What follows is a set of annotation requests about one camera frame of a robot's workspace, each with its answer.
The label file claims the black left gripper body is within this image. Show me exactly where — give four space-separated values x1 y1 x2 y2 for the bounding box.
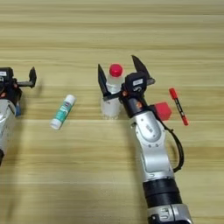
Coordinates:
0 81 23 103

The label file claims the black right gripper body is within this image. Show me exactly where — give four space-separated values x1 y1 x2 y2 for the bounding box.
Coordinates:
121 87 150 118

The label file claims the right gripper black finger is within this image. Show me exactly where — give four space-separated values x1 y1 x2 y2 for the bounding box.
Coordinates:
97 64 122 102
130 54 156 86

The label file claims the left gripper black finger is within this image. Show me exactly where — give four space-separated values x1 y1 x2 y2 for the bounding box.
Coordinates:
17 66 38 88

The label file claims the clear bottle with red cap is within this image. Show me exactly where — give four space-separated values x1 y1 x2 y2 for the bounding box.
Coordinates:
100 63 125 120

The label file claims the red cube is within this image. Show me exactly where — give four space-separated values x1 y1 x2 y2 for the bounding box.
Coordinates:
150 101 173 122

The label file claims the red marker pen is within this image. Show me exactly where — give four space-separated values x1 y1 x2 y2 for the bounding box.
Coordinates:
168 87 190 127

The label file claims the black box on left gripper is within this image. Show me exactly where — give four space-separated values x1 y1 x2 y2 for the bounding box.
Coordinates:
0 67 15 86

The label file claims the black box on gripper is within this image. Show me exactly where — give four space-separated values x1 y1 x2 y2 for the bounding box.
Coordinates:
124 72 148 95
0 67 15 86

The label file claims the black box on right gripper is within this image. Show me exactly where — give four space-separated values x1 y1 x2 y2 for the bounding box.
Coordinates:
124 72 148 95

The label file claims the green and white glue stick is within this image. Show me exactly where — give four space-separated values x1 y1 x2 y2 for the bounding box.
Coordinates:
49 94 77 130

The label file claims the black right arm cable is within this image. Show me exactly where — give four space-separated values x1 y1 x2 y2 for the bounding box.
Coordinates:
158 116 186 173

